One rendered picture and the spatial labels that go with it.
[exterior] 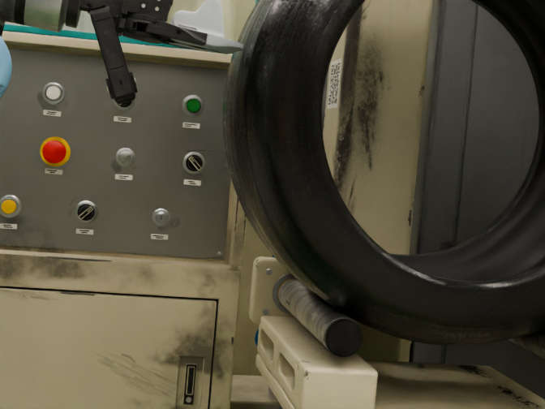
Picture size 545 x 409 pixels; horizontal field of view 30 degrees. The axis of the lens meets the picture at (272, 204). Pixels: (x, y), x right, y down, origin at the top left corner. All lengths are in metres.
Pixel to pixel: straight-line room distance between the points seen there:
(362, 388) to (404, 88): 0.54
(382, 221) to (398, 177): 0.07
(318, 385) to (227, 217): 0.68
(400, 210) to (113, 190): 0.52
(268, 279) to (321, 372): 0.35
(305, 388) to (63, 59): 0.84
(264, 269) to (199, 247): 0.33
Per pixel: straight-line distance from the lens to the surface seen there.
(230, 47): 1.23
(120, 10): 1.23
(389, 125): 1.56
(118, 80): 1.22
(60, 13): 1.21
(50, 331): 1.78
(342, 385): 1.20
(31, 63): 1.80
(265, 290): 1.51
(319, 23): 1.15
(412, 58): 1.57
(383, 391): 1.37
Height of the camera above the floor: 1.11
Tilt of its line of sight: 3 degrees down
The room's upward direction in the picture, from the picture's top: 5 degrees clockwise
